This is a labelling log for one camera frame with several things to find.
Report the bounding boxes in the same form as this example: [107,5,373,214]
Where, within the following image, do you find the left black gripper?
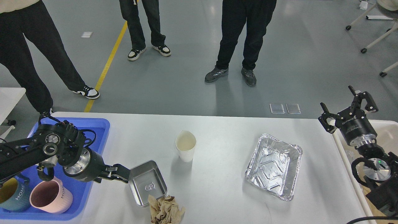
[63,148,130,183]

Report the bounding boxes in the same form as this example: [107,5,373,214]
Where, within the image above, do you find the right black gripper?
[318,86,379,147]

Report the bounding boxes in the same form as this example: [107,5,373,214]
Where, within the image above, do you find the stainless steel square tray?
[128,160,168,207]

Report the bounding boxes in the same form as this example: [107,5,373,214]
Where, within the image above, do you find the pink ribbed mug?
[30,177,73,214]

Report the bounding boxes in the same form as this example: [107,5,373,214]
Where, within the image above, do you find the aluminium foil tray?
[245,133,303,201]

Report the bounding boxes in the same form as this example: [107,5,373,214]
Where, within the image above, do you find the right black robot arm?
[318,86,397,224]

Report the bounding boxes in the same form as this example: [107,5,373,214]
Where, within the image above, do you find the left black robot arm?
[0,114,130,185]

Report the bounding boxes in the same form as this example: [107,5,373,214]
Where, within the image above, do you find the clear floor plate right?
[285,103,301,114]

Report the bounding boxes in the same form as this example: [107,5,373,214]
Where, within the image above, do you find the clear floor plate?
[285,103,301,114]
[270,103,285,114]

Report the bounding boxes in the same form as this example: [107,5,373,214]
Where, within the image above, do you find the crumpled brown paper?
[148,195,185,224]

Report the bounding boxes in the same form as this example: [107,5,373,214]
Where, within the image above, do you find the clear floor plate left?
[270,103,285,114]

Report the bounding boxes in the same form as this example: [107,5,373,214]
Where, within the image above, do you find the white paper cup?
[175,130,197,162]

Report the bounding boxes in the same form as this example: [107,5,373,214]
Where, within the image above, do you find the teal yellow HOME mug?
[0,174,31,212]

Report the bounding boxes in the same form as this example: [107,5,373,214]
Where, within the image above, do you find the white rolling chair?
[345,0,398,77]

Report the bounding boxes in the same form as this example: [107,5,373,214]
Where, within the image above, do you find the white side table left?
[0,87,26,141]

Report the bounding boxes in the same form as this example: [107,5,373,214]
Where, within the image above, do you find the person in grey hoodie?
[205,0,277,87]

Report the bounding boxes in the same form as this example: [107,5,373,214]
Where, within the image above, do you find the white paper on floor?
[81,31,93,38]

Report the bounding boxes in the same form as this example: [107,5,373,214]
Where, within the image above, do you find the person in dark jeans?
[119,0,172,61]

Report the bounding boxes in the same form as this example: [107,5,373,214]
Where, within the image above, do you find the person in cream top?
[0,0,100,116]

